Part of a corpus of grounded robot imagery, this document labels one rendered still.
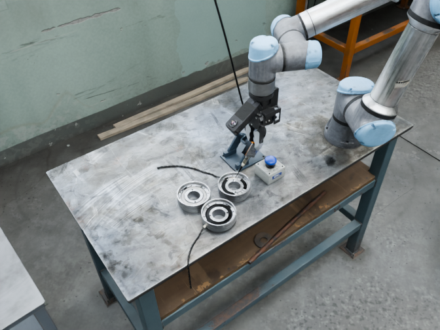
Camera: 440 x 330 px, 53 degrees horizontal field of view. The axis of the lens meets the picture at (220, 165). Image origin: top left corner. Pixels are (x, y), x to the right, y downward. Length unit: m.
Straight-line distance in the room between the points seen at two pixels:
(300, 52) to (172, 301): 0.86
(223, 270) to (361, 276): 0.91
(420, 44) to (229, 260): 0.89
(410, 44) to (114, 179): 0.98
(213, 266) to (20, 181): 1.60
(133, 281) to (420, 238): 1.64
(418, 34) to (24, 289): 1.33
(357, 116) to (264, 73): 0.38
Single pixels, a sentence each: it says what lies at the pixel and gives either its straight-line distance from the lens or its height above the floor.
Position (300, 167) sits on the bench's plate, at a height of 0.80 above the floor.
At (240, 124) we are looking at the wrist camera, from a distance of 1.25.
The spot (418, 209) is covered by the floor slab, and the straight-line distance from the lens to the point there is 2.62.
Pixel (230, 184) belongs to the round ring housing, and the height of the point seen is 0.82.
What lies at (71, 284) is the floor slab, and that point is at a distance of 2.27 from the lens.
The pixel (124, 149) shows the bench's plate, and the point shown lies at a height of 0.80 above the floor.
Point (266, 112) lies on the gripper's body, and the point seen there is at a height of 1.07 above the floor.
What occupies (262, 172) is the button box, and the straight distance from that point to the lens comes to 1.42.
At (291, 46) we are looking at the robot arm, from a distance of 1.20.
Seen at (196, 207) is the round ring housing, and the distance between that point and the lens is 1.33.
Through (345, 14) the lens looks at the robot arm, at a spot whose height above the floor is 1.29.
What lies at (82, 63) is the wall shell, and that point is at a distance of 2.80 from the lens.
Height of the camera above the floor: 1.84
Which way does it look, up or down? 44 degrees down
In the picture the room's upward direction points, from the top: 1 degrees counter-clockwise
